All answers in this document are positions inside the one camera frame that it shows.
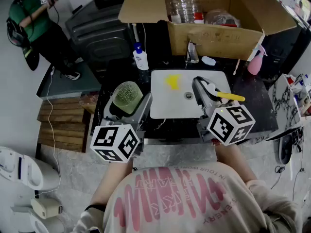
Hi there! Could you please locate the pink spray bottle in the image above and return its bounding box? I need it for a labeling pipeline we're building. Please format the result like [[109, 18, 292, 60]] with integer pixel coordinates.
[[247, 44, 268, 76]]

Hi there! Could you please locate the black wristband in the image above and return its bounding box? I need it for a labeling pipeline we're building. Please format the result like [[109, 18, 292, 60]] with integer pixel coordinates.
[[84, 204, 106, 213]]

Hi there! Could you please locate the beige shirt with pink print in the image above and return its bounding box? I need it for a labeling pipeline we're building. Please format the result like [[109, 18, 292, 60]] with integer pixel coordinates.
[[72, 161, 303, 233]]

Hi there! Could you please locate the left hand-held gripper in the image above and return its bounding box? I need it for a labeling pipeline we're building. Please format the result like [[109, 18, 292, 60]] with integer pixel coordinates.
[[90, 92, 153, 164]]

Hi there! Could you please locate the person's right forearm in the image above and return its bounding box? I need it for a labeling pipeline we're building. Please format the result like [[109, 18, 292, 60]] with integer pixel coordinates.
[[213, 141, 258, 183]]

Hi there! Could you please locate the small white soap bar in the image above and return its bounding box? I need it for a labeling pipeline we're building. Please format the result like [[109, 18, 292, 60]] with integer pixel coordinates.
[[201, 56, 216, 66]]

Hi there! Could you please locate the black cabinet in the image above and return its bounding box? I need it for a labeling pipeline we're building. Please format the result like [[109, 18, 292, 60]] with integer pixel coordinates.
[[261, 16, 311, 83]]

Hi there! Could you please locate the white blue pump soap bottle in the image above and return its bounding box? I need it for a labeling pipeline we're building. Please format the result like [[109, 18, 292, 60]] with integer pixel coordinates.
[[133, 42, 149, 71]]

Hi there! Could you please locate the brown wooden pallet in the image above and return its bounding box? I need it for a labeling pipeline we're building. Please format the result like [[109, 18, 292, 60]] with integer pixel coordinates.
[[36, 97, 92, 153]]

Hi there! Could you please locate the beige power adapter box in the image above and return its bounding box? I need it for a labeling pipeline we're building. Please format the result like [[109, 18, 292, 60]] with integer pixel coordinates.
[[30, 197, 63, 220]]

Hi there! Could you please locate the white toilet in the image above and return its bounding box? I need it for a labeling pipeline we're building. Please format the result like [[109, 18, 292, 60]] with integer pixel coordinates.
[[0, 146, 61, 191]]

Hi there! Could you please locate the yellow handled bottle brush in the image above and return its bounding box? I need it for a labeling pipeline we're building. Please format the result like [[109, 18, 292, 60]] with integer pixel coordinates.
[[164, 73, 245, 102]]

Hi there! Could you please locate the large clear plastic bottle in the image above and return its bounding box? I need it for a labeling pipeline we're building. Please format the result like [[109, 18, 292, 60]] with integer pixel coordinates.
[[165, 0, 204, 24]]

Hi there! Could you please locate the grey raised platform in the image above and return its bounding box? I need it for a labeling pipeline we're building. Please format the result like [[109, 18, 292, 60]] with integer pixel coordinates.
[[36, 59, 102, 100]]

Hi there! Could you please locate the white drain hose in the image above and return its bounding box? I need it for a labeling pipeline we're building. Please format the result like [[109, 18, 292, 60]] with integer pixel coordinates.
[[132, 22, 140, 45]]

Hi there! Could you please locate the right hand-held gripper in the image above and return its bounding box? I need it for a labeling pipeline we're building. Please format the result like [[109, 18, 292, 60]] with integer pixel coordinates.
[[191, 76, 256, 147]]

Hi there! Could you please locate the chrome faucet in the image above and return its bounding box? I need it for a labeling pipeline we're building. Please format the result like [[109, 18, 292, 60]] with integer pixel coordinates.
[[185, 40, 202, 64]]

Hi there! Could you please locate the person's left forearm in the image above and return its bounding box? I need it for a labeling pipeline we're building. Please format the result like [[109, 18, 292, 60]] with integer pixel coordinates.
[[91, 158, 134, 206]]

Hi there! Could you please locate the brown mottled board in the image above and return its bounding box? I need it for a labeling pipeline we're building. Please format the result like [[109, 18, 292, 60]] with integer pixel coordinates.
[[79, 93, 100, 115]]

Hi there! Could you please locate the black floor cable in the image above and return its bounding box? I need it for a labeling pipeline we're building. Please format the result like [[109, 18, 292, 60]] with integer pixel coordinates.
[[271, 165, 286, 190], [293, 167, 306, 201]]

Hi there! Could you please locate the white power cable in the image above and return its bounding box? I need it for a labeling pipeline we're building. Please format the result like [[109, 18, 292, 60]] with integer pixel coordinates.
[[35, 66, 61, 196]]

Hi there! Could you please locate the black oval device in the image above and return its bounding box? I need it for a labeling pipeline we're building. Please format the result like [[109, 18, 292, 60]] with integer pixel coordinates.
[[278, 133, 294, 165]]

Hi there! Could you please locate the marble pattern storage rack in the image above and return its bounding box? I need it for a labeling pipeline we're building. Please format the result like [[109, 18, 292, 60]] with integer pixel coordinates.
[[266, 73, 311, 142]]

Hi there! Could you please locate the clear plastic bag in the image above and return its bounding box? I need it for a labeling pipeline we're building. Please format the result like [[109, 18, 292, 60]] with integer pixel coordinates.
[[205, 8, 241, 28]]

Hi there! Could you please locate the black washing machine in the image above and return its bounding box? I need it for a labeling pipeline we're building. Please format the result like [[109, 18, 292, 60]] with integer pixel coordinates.
[[65, 0, 137, 82]]

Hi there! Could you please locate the white plastic appliance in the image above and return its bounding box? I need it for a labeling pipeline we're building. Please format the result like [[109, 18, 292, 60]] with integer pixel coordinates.
[[11, 205, 66, 233]]

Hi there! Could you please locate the open cardboard box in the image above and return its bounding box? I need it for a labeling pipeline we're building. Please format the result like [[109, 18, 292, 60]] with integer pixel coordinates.
[[118, 0, 297, 62]]

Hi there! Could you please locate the white rectangular sink basin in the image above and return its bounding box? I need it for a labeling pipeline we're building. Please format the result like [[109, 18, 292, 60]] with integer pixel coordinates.
[[150, 69, 231, 119]]

